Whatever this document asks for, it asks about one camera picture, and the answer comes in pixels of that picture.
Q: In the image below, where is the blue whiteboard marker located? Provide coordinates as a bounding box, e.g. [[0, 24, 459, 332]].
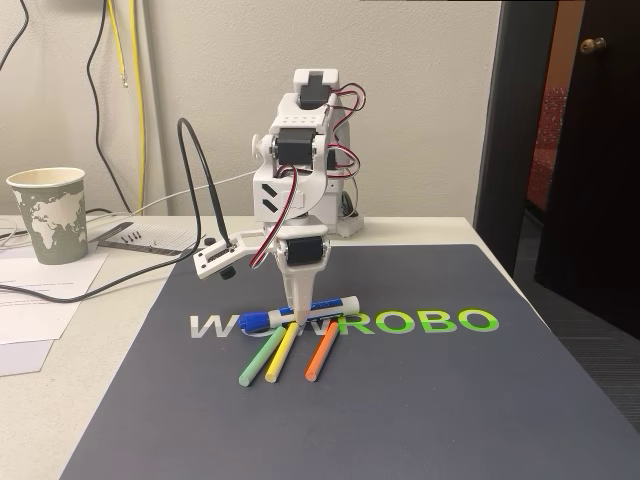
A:
[[238, 294, 363, 338]]

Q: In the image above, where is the yellow chalk stick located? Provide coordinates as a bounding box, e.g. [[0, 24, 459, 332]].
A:
[[264, 322, 301, 384]]

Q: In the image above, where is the orange chalk stick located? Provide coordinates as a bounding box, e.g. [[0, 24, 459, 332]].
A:
[[303, 321, 342, 384]]

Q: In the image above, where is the green chalk stick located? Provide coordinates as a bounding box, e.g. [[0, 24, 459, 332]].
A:
[[237, 325, 284, 388]]

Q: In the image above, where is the dark grey printed mat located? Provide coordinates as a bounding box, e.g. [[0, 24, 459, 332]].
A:
[[59, 243, 640, 480]]

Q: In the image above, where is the grey striped sheet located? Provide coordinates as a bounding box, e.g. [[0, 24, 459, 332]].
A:
[[88, 221, 208, 258]]

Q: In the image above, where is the paper cup with world map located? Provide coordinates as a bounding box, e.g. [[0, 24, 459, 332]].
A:
[[5, 167, 90, 266]]

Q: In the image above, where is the white paper sheet red text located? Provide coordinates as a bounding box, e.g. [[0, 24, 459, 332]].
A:
[[0, 245, 112, 347]]

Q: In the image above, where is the pale blank paper sheet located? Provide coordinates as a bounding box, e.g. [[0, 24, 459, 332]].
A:
[[0, 338, 58, 379]]

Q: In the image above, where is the dark wooden door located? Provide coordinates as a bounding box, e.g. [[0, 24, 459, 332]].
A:
[[532, 0, 640, 342]]

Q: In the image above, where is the brass door knob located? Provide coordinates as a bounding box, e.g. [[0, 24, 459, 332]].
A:
[[578, 36, 609, 56]]

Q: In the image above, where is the white camera module on bracket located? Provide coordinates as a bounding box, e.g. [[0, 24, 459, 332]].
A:
[[192, 227, 277, 282]]

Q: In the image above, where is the black camera cable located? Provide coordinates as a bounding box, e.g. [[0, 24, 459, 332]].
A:
[[0, 117, 237, 304]]

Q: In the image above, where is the white cable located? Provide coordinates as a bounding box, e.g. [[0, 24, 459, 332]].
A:
[[132, 169, 259, 217]]

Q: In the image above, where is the long yellow wire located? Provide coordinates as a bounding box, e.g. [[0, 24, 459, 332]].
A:
[[130, 0, 149, 202]]

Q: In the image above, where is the dark grey door frame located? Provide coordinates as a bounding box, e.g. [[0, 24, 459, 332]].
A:
[[471, 0, 562, 281]]

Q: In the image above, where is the black wall cable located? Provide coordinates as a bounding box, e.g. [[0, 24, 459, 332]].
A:
[[86, 0, 134, 216]]

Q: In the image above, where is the short yellow wire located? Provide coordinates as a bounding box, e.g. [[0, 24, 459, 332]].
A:
[[106, 0, 131, 91]]

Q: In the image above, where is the thin black cable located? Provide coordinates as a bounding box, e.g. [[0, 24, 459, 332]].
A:
[[0, 0, 31, 72]]

